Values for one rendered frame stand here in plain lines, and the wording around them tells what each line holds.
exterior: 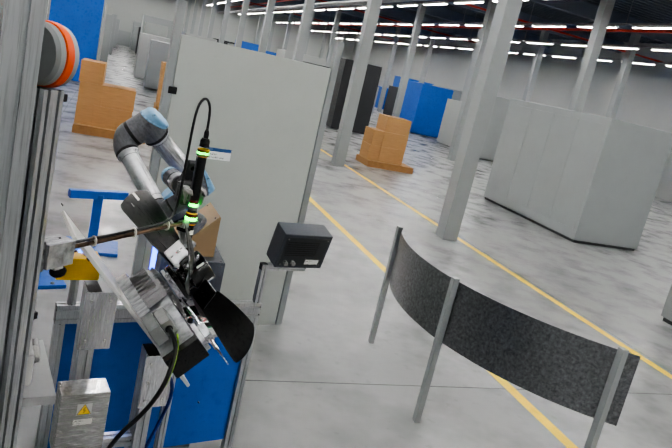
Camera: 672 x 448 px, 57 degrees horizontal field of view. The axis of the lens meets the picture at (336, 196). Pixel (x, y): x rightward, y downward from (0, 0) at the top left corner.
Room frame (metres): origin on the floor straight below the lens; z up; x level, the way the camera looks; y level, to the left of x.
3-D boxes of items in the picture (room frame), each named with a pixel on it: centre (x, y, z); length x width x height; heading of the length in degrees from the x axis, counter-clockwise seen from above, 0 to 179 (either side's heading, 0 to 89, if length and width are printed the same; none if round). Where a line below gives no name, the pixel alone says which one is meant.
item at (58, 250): (1.60, 0.73, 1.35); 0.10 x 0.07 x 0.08; 159
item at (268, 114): (4.21, 0.70, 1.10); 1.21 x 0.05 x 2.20; 124
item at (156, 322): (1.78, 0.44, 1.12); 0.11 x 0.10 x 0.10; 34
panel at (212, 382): (2.54, 0.62, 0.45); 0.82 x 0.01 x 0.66; 124
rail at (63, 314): (2.54, 0.62, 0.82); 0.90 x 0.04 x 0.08; 124
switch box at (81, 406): (1.81, 0.65, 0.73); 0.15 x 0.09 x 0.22; 124
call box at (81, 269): (2.32, 0.94, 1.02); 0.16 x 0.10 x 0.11; 124
